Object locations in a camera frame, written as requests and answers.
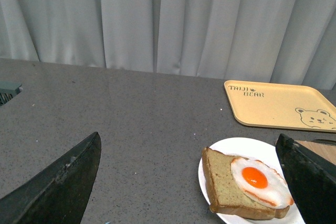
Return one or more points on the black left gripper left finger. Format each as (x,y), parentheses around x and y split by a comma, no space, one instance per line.
(60,192)

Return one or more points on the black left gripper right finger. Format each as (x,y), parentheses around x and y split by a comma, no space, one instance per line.
(310,178)

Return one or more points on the wooden cutting board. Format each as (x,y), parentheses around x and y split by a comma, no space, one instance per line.
(324,148)

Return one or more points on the fake fried egg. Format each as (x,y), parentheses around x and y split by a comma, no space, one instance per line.
(261,183)

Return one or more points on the bottom bread slice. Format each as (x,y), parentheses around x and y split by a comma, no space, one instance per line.
(224,195)

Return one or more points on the yellow bear tray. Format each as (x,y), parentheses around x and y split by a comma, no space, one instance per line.
(281,106)

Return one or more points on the green grey basket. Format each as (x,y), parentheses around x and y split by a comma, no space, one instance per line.
(8,90)

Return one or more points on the grey curtain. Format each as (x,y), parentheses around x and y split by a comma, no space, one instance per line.
(279,41)

